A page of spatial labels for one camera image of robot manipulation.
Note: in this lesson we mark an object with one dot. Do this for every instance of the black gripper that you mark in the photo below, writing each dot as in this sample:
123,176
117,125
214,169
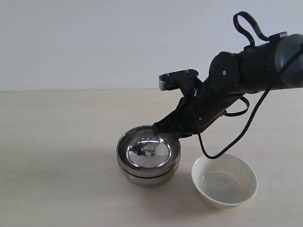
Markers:
193,115

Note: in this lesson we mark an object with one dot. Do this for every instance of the ribbed steel bowl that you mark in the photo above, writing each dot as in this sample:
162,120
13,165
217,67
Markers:
141,153

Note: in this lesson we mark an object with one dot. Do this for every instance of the smooth steel bowl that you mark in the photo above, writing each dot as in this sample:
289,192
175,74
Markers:
151,182

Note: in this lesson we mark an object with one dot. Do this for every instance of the white ceramic bowl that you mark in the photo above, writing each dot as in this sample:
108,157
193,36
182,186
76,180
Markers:
224,183

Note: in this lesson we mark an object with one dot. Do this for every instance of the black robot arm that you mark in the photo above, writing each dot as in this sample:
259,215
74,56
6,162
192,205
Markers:
231,75

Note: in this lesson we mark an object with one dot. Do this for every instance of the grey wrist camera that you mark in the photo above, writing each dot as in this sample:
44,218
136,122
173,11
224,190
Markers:
177,79

